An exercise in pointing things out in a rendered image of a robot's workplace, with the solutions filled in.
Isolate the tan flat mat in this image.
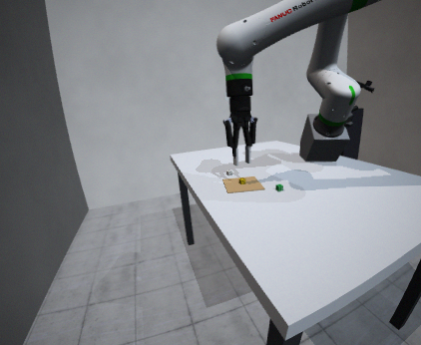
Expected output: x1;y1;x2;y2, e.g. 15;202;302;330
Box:
222;176;264;193

